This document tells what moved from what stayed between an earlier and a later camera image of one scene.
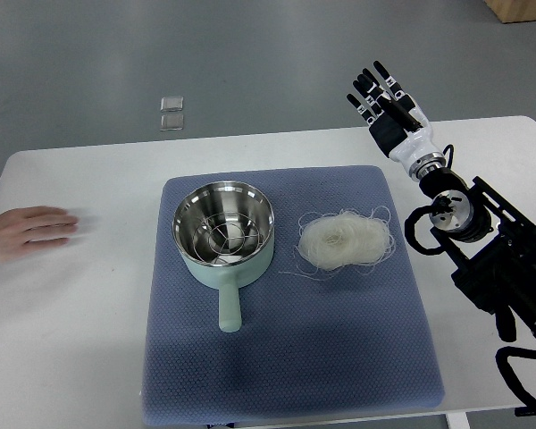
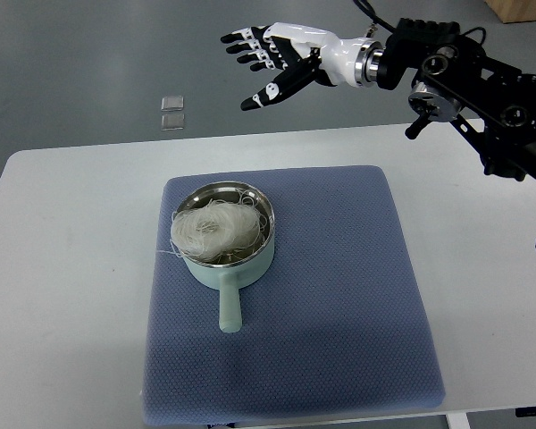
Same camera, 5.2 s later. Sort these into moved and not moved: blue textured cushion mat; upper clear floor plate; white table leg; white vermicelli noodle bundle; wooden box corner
Moved: white vermicelli noodle bundle
Not moved: white table leg; blue textured cushion mat; upper clear floor plate; wooden box corner
